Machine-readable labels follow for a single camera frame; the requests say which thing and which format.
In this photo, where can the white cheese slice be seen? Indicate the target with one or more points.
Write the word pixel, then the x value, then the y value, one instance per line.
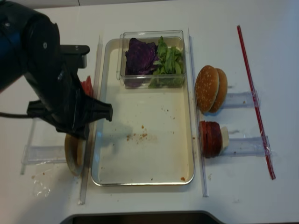
pixel 224 138

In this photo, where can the clear plastic container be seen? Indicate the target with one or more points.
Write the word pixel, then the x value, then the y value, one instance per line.
pixel 171 38

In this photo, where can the clear holder lower left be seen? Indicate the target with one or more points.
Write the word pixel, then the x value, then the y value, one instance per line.
pixel 44 146

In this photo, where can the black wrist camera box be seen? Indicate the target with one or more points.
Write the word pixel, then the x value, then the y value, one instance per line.
pixel 76 54

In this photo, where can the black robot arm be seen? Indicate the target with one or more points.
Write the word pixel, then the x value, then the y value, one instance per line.
pixel 30 47

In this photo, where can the clear holder lower right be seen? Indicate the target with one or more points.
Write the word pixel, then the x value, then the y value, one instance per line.
pixel 255 146

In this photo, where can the clear holder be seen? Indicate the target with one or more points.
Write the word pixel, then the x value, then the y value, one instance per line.
pixel 255 146
pixel 248 99
pixel 44 146

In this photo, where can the green lettuce leaves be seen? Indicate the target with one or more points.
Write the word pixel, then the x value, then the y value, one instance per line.
pixel 169 67

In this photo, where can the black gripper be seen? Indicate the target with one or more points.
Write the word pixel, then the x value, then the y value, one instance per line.
pixel 62 99

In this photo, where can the red meat patty middle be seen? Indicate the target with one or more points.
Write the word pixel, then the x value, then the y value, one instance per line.
pixel 209 140

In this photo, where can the purple cabbage leaf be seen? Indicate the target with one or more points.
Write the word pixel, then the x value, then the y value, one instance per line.
pixel 140 59

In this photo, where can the brown top bun rear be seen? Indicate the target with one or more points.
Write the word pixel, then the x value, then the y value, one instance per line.
pixel 222 91

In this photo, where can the red meat patty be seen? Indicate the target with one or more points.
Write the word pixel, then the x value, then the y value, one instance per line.
pixel 209 140
pixel 202 130
pixel 216 139

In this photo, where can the red meat patty rear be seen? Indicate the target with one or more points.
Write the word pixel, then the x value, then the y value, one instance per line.
pixel 216 139

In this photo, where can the sesame top bun front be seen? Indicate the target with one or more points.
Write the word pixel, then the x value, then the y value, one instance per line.
pixel 206 88

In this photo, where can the red plastic straw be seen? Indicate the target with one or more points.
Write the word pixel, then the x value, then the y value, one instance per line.
pixel 266 146

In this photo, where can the red tomato slice rear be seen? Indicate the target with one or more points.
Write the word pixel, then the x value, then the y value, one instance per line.
pixel 87 86

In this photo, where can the metal baking tray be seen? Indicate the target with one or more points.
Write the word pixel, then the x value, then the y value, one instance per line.
pixel 149 140

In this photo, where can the clear rail right of tray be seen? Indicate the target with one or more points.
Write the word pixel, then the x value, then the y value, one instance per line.
pixel 202 164

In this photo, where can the pale bottom bun front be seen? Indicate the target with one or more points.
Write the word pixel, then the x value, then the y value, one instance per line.
pixel 74 154

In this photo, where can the clear holder upper right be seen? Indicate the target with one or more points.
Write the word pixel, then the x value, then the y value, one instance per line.
pixel 248 99

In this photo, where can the red meat patty front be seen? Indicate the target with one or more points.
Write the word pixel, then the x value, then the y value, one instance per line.
pixel 202 130

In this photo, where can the dark monitor edge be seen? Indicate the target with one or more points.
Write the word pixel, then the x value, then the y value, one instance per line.
pixel 193 217

